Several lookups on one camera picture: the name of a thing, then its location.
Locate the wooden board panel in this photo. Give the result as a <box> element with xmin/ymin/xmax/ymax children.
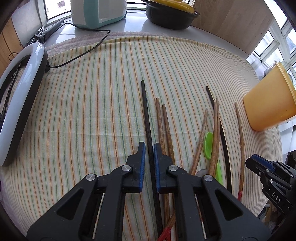
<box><xmin>192</xmin><ymin>0</ymin><xmax>275</xmax><ymax>55</ymax></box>

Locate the green plastic spoon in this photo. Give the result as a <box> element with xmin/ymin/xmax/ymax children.
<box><xmin>203</xmin><ymin>132</ymin><xmax>223</xmax><ymax>185</ymax></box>

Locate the wooden chopstick far left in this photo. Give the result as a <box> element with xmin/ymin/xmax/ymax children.
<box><xmin>155</xmin><ymin>97</ymin><xmax>170</xmax><ymax>226</ymax></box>

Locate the black tripod stand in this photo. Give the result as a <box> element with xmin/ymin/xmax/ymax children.
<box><xmin>25</xmin><ymin>18</ymin><xmax>65</xmax><ymax>47</ymax></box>

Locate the black power cable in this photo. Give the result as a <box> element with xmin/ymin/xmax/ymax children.
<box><xmin>47</xmin><ymin>22</ymin><xmax>112</xmax><ymax>69</ymax></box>

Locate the white ring light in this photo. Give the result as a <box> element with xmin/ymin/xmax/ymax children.
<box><xmin>1</xmin><ymin>42</ymin><xmax>48</xmax><ymax>166</ymax></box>

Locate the black clay pot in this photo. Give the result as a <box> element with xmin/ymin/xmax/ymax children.
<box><xmin>144</xmin><ymin>1</ymin><xmax>200</xmax><ymax>30</ymax></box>

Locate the wooden chopstick middle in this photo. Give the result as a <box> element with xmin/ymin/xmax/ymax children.
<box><xmin>209</xmin><ymin>99</ymin><xmax>220</xmax><ymax>178</ymax></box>

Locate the yellow pot lid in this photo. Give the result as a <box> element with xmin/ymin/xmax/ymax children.
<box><xmin>147</xmin><ymin>0</ymin><xmax>195</xmax><ymax>13</ymax></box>

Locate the wooden plank panel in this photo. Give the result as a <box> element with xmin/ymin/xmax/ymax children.
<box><xmin>0</xmin><ymin>18</ymin><xmax>23</xmax><ymax>75</ymax></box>

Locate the wooden chopstick crossing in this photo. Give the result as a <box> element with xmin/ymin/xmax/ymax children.
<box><xmin>158</xmin><ymin>109</ymin><xmax>208</xmax><ymax>240</ymax></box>

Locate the teal white rice cooker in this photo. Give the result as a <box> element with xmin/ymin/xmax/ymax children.
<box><xmin>71</xmin><ymin>0</ymin><xmax>127</xmax><ymax>30</ymax></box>

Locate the black chopstick straight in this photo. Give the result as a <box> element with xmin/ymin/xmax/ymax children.
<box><xmin>141</xmin><ymin>80</ymin><xmax>164</xmax><ymax>238</ymax></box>

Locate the black chopstick curved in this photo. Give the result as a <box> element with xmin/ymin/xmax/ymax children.
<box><xmin>205</xmin><ymin>86</ymin><xmax>232</xmax><ymax>193</ymax></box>

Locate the wooden chopstick red tip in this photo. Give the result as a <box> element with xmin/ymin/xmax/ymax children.
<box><xmin>234</xmin><ymin>102</ymin><xmax>245</xmax><ymax>201</ymax></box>

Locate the striped tablecloth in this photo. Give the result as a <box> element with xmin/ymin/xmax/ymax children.
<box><xmin>1</xmin><ymin>36</ymin><xmax>282</xmax><ymax>234</ymax></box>

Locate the orange plastic bucket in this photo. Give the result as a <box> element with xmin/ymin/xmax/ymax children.
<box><xmin>243</xmin><ymin>62</ymin><xmax>296</xmax><ymax>132</ymax></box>

